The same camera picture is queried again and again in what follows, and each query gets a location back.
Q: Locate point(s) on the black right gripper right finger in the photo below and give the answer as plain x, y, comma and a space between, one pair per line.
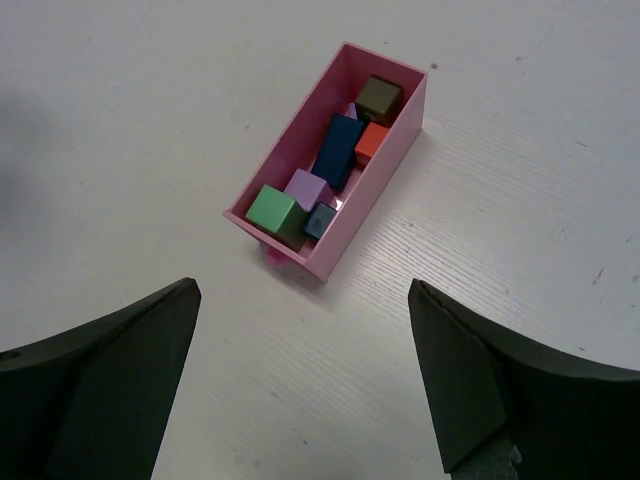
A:
504, 406

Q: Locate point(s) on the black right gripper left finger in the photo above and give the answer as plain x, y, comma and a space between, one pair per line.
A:
93, 402

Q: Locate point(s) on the small dark blue cube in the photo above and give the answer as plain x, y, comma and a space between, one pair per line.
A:
319, 220

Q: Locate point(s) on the pink plastic bin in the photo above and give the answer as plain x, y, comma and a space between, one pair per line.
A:
298, 143

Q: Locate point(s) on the purple wooden cube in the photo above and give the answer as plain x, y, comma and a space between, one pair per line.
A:
308, 189
351, 111

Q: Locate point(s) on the olive wooden cube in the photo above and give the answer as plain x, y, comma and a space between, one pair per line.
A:
379, 101

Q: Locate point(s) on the green wooden block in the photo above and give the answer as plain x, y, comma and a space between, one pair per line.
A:
280, 215

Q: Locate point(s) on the long dark blue block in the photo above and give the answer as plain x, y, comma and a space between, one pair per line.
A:
336, 157

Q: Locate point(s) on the red wooden cube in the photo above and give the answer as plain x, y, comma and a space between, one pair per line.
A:
370, 141

